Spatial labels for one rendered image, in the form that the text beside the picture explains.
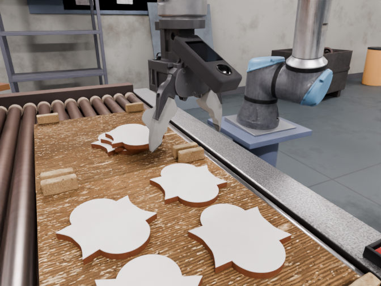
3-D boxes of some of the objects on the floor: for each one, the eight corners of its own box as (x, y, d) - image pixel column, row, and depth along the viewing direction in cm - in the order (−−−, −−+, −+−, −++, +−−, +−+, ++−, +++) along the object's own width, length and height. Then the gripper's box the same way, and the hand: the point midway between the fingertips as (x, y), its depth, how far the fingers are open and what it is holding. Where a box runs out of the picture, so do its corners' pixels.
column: (248, 253, 163) (263, 105, 128) (299, 308, 131) (337, 132, 97) (188, 277, 147) (187, 116, 113) (229, 347, 116) (246, 154, 81)
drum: (376, 87, 560) (385, 49, 531) (354, 83, 596) (362, 47, 568) (389, 84, 579) (399, 47, 551) (367, 81, 615) (376, 46, 587)
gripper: (208, 19, 53) (206, 120, 61) (107, 19, 42) (121, 143, 50) (242, 19, 47) (235, 131, 55) (135, 19, 36) (145, 160, 44)
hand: (190, 142), depth 50 cm, fingers open, 14 cm apart
